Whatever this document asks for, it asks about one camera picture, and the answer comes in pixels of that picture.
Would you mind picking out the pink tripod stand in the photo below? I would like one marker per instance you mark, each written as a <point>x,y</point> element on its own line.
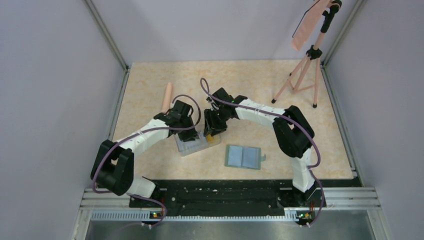
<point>313,54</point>

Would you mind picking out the gold VIP credit card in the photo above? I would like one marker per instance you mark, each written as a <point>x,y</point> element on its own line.
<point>213,140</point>

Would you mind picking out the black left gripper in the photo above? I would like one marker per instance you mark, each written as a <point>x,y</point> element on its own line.
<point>191,134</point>

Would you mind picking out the clear plastic card box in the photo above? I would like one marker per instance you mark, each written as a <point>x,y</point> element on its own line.
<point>200,134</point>

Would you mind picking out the silver cards in box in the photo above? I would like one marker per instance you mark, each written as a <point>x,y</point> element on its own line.
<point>190,147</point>

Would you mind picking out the pink flat panel on tripod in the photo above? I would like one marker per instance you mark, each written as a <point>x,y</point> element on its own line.
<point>308,23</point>

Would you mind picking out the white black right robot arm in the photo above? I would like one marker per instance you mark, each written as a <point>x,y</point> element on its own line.
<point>293,133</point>

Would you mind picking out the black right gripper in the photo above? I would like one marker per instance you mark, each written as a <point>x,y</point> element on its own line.
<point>211,125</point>

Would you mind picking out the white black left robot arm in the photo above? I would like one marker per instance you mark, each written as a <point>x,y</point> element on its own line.
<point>113,168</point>

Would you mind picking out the pink cylindrical handle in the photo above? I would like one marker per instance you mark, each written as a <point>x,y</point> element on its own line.
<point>167,97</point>

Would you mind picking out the grey slotted cable duct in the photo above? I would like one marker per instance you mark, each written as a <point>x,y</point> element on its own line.
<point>147,216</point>

